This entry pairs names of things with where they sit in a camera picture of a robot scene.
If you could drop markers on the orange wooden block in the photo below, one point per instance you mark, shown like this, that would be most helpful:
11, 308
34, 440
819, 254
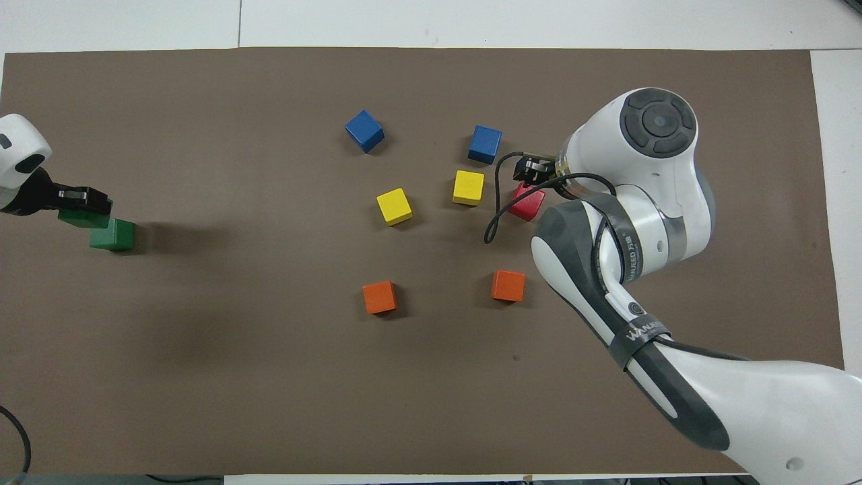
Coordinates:
508, 285
380, 297

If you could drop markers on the brown table mat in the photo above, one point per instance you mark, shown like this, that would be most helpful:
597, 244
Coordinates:
269, 377

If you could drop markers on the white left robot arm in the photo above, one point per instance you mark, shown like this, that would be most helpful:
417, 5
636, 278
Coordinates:
27, 138

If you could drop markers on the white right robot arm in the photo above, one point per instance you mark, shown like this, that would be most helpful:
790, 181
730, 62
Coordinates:
774, 404

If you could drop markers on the yellow wooden block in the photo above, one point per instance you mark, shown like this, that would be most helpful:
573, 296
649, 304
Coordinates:
394, 206
468, 187

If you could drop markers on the green wooden block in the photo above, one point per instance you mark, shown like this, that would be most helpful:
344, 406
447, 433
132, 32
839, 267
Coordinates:
116, 238
84, 219

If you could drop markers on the blue wooden block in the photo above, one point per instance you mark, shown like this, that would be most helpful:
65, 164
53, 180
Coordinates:
485, 144
364, 131

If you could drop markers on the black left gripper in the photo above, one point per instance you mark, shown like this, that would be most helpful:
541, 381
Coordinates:
40, 195

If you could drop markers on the red wooden block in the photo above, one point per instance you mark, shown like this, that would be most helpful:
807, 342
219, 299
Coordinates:
528, 207

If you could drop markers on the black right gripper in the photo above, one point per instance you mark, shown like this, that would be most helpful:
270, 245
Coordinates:
551, 168

